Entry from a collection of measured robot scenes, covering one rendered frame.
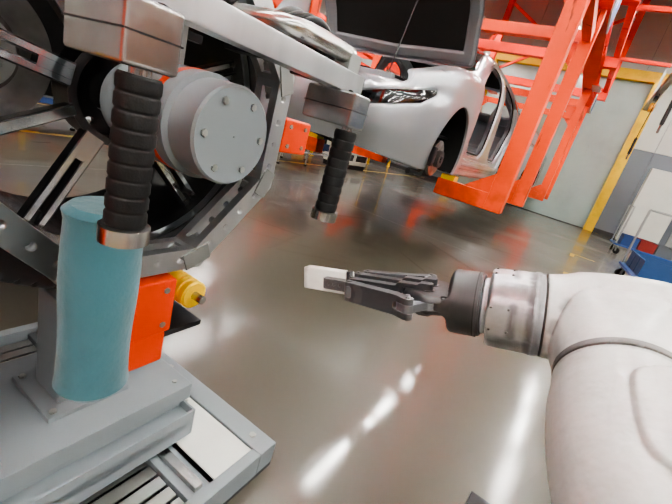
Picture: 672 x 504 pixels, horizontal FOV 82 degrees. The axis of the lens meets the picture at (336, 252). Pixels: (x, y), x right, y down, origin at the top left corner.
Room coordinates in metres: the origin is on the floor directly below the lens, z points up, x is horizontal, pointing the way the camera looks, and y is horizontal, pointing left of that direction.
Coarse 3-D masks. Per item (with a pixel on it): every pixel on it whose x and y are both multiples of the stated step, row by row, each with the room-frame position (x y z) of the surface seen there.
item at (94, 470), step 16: (160, 416) 0.73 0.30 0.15; (176, 416) 0.74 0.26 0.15; (192, 416) 0.75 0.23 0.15; (128, 432) 0.66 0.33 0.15; (144, 432) 0.67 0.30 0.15; (160, 432) 0.67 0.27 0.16; (176, 432) 0.71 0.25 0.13; (96, 448) 0.60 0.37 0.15; (112, 448) 0.61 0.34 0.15; (128, 448) 0.61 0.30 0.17; (144, 448) 0.64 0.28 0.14; (160, 448) 0.68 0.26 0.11; (64, 464) 0.55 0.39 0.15; (80, 464) 0.56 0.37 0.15; (96, 464) 0.55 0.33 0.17; (112, 464) 0.58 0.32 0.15; (128, 464) 0.61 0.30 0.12; (48, 480) 0.51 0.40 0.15; (64, 480) 0.52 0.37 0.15; (80, 480) 0.53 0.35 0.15; (96, 480) 0.55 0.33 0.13; (112, 480) 0.58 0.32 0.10; (16, 496) 0.47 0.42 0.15; (32, 496) 0.48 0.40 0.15; (48, 496) 0.48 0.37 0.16; (64, 496) 0.50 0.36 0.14; (80, 496) 0.53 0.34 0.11
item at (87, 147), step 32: (64, 0) 0.54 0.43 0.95; (0, 32) 0.48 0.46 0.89; (32, 64) 0.51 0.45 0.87; (64, 64) 0.55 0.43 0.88; (96, 64) 0.62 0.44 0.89; (192, 64) 0.88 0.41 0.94; (224, 64) 0.79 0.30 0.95; (64, 96) 0.56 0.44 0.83; (0, 128) 0.48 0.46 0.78; (96, 128) 0.63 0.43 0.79; (64, 160) 0.55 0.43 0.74; (0, 192) 0.63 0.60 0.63; (32, 192) 0.53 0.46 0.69; (64, 192) 0.55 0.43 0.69; (96, 192) 0.79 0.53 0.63; (160, 192) 0.79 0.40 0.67; (32, 224) 0.51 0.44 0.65; (160, 224) 0.70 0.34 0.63
